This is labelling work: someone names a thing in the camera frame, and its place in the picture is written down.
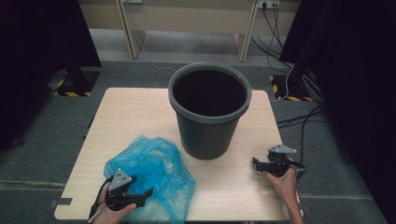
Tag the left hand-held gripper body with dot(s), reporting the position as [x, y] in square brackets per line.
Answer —
[120, 182]

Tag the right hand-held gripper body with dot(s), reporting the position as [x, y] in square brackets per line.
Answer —
[278, 160]

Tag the blue plastic garbage bag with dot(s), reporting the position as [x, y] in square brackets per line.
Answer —
[162, 168]

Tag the dark grey trash bin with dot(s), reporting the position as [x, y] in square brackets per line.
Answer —
[205, 140]

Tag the grey tape piece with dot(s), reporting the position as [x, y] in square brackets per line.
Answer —
[64, 201]

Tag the stand base with hazard tape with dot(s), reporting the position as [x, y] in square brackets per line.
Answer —
[73, 84]
[285, 88]

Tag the dark curtain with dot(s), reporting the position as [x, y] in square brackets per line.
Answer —
[37, 62]
[355, 77]

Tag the beige wooden desk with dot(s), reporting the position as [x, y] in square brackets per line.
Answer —
[186, 18]

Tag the white wall power outlet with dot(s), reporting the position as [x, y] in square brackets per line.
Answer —
[268, 3]

